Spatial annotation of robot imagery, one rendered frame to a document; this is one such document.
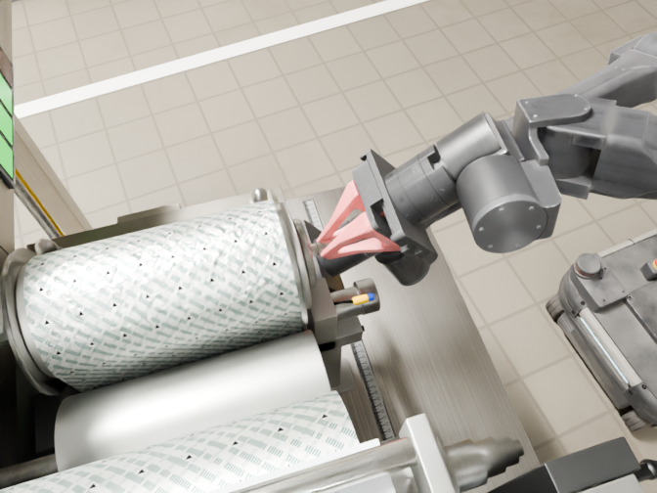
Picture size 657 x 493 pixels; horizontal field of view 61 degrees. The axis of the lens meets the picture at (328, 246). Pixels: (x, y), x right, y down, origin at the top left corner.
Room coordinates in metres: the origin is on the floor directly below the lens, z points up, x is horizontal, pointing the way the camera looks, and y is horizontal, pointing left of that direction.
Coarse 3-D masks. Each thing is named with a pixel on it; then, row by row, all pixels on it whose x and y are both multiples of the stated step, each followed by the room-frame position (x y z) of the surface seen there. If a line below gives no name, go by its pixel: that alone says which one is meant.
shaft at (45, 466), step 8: (48, 456) 0.10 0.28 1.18; (24, 464) 0.09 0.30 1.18; (32, 464) 0.09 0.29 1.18; (40, 464) 0.09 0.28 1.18; (48, 464) 0.09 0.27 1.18; (56, 464) 0.09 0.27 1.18; (0, 472) 0.08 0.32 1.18; (8, 472) 0.08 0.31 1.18; (16, 472) 0.08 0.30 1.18; (24, 472) 0.08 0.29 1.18; (32, 472) 0.08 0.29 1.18; (40, 472) 0.08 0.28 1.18; (48, 472) 0.09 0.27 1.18; (56, 472) 0.09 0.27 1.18; (0, 480) 0.08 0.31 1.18; (8, 480) 0.08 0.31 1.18; (16, 480) 0.08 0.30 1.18; (24, 480) 0.08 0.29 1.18; (0, 488) 0.07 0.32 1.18
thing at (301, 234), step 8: (296, 224) 0.31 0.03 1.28; (296, 232) 0.30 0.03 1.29; (304, 232) 0.29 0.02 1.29; (304, 240) 0.29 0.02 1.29; (304, 248) 0.28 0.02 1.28; (304, 256) 0.27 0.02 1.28; (312, 256) 0.27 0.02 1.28; (312, 264) 0.26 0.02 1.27; (312, 272) 0.26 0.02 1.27; (312, 280) 0.26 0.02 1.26
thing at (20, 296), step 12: (288, 216) 0.30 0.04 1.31; (288, 228) 0.29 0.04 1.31; (300, 252) 0.26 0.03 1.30; (300, 264) 0.25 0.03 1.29; (300, 276) 0.25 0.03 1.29; (24, 312) 0.20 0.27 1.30; (24, 324) 0.19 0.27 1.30; (24, 336) 0.18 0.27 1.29; (36, 348) 0.17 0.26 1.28; (36, 360) 0.17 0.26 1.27; (48, 372) 0.16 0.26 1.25
